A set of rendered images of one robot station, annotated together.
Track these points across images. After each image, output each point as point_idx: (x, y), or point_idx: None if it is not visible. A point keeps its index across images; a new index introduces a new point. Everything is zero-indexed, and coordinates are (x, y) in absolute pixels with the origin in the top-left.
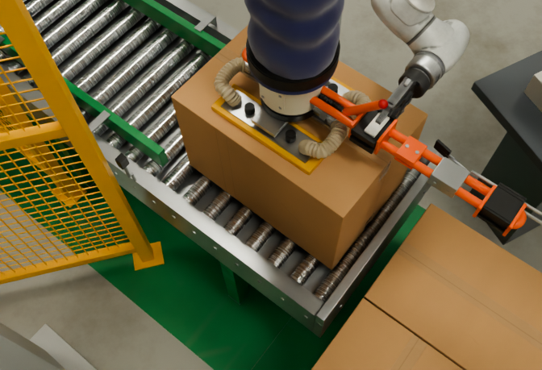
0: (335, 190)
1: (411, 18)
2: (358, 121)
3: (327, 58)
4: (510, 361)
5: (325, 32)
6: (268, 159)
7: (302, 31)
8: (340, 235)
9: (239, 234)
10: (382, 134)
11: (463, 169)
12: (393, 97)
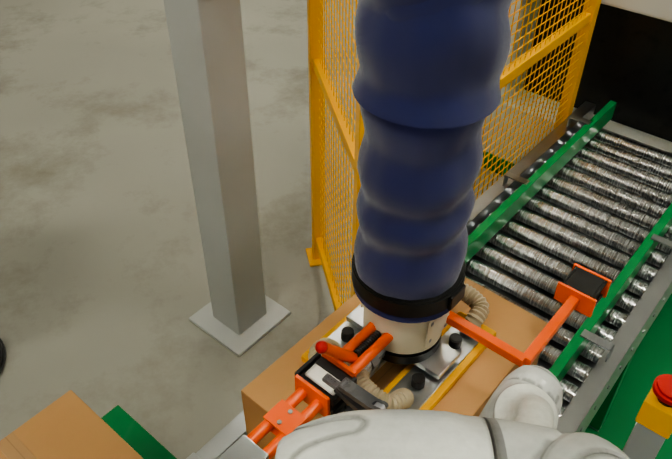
0: (277, 384)
1: (487, 410)
2: (331, 361)
3: (371, 275)
4: None
5: (367, 230)
6: (326, 324)
7: (360, 204)
8: (247, 427)
9: None
10: (306, 381)
11: None
12: (355, 388)
